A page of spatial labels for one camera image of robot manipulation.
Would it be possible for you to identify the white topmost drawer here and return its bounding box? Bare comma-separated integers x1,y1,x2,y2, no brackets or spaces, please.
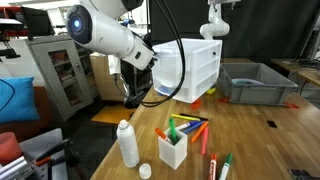
153,45,195,71

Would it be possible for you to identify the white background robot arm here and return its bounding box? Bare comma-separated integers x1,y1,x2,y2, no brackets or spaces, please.
200,0,241,40

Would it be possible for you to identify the white main robot arm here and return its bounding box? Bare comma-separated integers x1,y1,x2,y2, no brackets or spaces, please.
66,0,154,70

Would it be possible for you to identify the white bottom drawer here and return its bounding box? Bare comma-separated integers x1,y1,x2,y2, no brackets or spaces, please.
154,79,199,103

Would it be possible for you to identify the white middle drawer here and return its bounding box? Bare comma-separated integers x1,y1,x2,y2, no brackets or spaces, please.
152,64,197,89

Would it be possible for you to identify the white plastic drawer unit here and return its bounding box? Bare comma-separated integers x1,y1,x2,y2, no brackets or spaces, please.
158,38,223,97

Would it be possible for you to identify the yellow marker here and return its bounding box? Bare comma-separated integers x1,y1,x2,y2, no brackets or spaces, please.
171,114,201,121

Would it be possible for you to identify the green marker in holder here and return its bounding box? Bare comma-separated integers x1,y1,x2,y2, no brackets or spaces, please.
169,118,178,145

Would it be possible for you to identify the black marker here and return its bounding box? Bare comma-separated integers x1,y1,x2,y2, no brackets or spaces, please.
180,113,209,121

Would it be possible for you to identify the orange marker in holder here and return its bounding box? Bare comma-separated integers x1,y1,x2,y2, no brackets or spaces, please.
155,128,172,144

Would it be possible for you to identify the white blue marker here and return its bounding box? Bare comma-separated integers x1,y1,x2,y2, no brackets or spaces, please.
175,121,200,131

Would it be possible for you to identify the orange marker on table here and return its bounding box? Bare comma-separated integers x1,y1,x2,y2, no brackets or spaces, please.
191,121,209,143

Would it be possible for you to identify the pink marker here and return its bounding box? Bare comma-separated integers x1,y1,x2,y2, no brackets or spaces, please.
201,127,209,155

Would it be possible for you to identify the white square pen holder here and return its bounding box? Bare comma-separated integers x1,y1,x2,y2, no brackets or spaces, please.
158,131,188,170

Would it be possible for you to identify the white spray bottle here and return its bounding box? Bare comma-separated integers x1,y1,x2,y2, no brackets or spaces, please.
116,120,140,168

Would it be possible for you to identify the clear bottle cap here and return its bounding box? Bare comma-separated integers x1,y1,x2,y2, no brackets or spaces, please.
139,163,152,180

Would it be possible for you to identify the red expo marker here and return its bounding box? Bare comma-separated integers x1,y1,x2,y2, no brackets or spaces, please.
208,153,217,180

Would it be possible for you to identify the grey plastic crate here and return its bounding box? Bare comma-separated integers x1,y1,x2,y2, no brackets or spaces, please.
219,63,298,106

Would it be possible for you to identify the grey metal cabinet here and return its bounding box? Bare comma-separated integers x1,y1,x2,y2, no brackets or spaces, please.
26,35,99,121

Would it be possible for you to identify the green expo marker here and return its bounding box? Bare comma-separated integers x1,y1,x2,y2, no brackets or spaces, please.
218,153,233,180

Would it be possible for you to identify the small black tape patch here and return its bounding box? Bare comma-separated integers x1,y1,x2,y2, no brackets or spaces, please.
267,120,277,128

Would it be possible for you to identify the blue cushion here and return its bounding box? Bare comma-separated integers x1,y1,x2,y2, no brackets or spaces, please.
0,76,39,123

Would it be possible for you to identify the red cup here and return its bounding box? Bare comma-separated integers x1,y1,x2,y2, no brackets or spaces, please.
0,132,22,165

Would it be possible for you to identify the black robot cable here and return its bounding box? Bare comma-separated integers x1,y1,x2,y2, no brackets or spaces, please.
139,0,187,108

